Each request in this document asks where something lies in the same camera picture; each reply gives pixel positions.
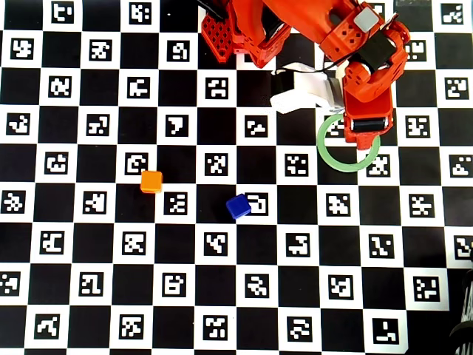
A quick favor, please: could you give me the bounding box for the orange cube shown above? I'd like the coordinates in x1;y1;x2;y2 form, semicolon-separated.
140;170;164;195

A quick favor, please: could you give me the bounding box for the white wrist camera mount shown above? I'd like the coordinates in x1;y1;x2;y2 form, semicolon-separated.
269;62;347;115

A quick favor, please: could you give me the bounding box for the red robot base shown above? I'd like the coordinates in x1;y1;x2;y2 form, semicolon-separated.
201;0;293;70

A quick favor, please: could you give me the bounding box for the blue cube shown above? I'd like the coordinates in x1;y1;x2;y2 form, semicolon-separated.
225;193;252;220

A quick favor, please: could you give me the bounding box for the red gripper body black motor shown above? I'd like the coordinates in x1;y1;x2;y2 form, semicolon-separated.
341;61;395;132

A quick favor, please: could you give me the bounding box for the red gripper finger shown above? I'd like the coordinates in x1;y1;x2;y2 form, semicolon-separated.
344;117;393;152

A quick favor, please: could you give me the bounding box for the green flat ring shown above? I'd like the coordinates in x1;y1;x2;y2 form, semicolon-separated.
316;113;381;173

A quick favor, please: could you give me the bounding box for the black white marker checkerboard mat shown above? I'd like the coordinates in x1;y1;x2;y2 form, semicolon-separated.
0;0;473;355

